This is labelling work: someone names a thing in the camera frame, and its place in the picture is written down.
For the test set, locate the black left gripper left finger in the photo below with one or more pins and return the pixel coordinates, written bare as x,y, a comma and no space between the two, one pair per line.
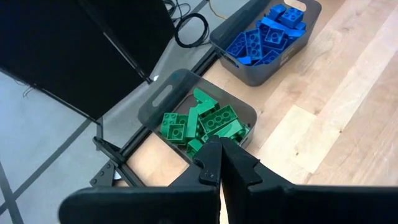
140,205

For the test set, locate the long blue toy brick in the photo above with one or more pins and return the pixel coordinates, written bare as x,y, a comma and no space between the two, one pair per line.
254,43
236,46
262,23

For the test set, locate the small blue toy brick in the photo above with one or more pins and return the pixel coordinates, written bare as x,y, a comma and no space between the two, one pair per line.
275,12
244,60
292,17
301,25
295,34
274,37

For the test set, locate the black folding partition screen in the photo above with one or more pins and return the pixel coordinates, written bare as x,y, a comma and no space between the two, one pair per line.
62,46

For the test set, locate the small green toy brick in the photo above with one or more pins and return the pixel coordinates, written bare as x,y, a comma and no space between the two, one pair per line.
182,119
176,133
194,147

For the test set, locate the long green toy brick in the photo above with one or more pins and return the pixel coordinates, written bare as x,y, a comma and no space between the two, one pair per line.
192,123
217,119
168,121

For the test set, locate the grey plastic bin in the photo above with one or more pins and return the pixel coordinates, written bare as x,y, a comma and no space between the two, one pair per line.
258,76
155,109

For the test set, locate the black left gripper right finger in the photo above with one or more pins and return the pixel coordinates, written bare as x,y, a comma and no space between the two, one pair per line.
295,205

